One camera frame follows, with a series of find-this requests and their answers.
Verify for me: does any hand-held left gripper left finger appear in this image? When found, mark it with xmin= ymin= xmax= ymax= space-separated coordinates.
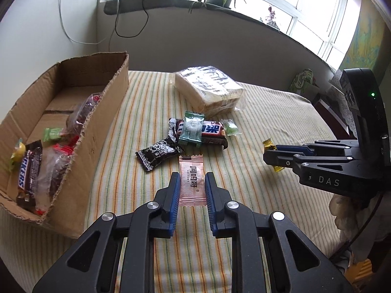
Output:
xmin=32 ymin=172 xmax=181 ymax=293

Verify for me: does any person's right hand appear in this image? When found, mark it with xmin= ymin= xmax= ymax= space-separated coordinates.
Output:
xmin=329 ymin=194 xmax=369 ymax=252

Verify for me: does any long white cable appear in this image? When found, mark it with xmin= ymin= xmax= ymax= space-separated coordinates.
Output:
xmin=58 ymin=0 xmax=107 ymax=45

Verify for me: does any short white cable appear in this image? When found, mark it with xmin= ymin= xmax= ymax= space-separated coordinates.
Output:
xmin=108 ymin=0 xmax=121 ymax=53

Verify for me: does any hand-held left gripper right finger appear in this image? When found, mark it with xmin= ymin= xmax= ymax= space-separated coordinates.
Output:
xmin=204 ymin=172 xmax=355 ymax=293

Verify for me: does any yellow green snack packet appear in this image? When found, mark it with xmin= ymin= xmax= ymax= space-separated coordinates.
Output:
xmin=10 ymin=139 xmax=26 ymax=171

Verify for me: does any dark wooden cabinet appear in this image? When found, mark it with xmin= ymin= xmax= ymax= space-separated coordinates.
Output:
xmin=312 ymin=92 xmax=358 ymax=139

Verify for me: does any teal candy packet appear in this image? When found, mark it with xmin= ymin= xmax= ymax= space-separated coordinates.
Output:
xmin=178 ymin=111 xmax=205 ymax=147

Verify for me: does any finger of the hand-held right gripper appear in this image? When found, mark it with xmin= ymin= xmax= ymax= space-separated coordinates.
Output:
xmin=265 ymin=139 xmax=361 ymax=156
xmin=263 ymin=150 xmax=352 ymax=172

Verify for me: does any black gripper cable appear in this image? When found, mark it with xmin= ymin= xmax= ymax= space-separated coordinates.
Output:
xmin=330 ymin=189 xmax=386 ymax=264

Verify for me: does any clear dark cake pack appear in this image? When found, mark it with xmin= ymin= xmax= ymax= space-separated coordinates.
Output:
xmin=33 ymin=145 xmax=77 ymax=216

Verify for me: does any small green jelly candy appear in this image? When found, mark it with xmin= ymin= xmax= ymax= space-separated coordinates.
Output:
xmin=221 ymin=120 xmax=242 ymax=137

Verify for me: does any green printed bag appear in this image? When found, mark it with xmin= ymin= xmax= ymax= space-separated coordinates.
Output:
xmin=289 ymin=69 xmax=320 ymax=94

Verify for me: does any cardboard box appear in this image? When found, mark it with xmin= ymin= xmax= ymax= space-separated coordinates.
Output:
xmin=0 ymin=52 xmax=130 ymax=239

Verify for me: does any gold candy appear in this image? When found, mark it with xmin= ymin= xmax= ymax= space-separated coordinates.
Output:
xmin=263 ymin=139 xmax=286 ymax=174

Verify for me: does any black candy packet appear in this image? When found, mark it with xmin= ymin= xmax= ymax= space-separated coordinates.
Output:
xmin=135 ymin=139 xmax=185 ymax=172

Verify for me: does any white cabinet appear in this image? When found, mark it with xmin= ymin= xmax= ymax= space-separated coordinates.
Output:
xmin=0 ymin=0 xmax=101 ymax=77

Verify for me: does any wall map poster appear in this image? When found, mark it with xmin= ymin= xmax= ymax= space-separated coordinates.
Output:
xmin=337 ymin=0 xmax=389 ymax=77

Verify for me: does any brown chocolate bar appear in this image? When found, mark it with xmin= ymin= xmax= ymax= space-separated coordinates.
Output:
xmin=16 ymin=140 xmax=43 ymax=212
xmin=175 ymin=119 xmax=229 ymax=149

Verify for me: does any dark blue white packet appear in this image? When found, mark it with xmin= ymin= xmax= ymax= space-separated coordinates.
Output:
xmin=167 ymin=117 xmax=184 ymax=143

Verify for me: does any grey stone windowsill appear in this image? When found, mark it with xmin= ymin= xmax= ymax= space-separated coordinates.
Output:
xmin=104 ymin=0 xmax=343 ymax=74

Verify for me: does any small figurine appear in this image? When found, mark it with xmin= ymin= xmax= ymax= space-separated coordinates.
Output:
xmin=264 ymin=5 xmax=282 ymax=29

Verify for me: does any pink wafer packet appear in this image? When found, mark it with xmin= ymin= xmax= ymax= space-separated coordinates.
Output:
xmin=179 ymin=155 xmax=210 ymax=207

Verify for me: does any clear red trimmed snack pack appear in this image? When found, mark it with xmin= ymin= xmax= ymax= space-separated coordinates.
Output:
xmin=61 ymin=93 xmax=103 ymax=138

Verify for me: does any sliced bread pack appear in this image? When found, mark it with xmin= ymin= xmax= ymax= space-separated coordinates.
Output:
xmin=175 ymin=65 xmax=245 ymax=118

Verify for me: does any white lace cloth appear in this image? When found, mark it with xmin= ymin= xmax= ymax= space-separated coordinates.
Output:
xmin=328 ymin=70 xmax=356 ymax=129

